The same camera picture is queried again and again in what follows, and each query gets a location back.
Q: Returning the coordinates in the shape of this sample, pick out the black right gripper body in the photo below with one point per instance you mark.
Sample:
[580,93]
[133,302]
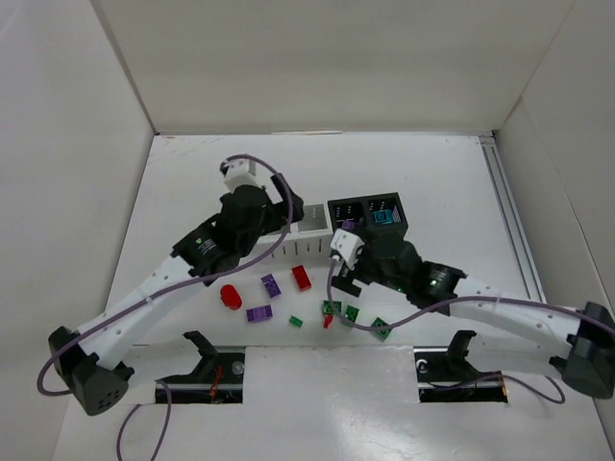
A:
[347,281]

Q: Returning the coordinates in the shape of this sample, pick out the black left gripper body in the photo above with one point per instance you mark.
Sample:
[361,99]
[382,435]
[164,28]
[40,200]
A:
[277,211]

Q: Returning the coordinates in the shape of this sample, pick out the teal rounded lego piece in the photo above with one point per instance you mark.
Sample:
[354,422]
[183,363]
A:
[383,217]

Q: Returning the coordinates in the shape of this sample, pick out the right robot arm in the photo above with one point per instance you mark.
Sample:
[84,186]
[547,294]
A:
[550,340]

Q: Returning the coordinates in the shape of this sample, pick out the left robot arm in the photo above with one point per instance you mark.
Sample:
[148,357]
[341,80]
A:
[99,361]

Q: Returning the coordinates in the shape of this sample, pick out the black double bin container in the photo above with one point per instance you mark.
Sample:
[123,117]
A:
[360,209]

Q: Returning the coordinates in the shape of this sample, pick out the green lego brick middle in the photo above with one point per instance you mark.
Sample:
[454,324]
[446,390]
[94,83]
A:
[349,317]

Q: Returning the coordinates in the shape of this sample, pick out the white double bin container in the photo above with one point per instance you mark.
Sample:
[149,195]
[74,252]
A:
[309,240]

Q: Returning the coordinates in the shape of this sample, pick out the green lego brick right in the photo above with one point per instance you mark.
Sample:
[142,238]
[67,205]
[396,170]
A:
[381,329]

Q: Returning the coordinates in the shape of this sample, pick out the purple rectangular lego brick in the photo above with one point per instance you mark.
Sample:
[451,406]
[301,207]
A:
[271,286]

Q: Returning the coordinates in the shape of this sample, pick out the green curved lego brick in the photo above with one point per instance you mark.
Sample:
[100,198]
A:
[330,307]

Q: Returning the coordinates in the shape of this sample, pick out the red rectangular lego brick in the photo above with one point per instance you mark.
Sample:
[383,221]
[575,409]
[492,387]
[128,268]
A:
[301,277]

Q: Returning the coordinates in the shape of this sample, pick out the red rounded lego piece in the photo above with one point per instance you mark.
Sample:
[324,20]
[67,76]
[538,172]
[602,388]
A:
[230,297]

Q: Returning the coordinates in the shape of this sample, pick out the purple printed lego brick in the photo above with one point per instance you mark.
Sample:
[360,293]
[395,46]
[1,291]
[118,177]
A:
[259,314]

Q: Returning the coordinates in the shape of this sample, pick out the small green lego piece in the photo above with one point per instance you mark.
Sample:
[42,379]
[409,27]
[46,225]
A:
[295,322]

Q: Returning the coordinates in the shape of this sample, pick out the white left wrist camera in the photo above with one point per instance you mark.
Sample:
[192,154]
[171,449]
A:
[238,172]

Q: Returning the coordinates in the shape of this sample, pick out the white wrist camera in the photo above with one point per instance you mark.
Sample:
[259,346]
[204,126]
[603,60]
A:
[345,247]
[238,172]

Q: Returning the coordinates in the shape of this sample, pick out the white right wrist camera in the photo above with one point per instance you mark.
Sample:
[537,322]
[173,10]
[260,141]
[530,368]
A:
[345,247]

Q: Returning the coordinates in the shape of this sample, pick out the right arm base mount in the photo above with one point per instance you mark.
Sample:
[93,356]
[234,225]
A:
[444,374]

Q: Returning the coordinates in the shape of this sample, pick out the aluminium rail right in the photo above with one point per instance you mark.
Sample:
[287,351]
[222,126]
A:
[512,220]

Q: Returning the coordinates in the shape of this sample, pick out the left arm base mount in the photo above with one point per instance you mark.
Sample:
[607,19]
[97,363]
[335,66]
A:
[217,378]

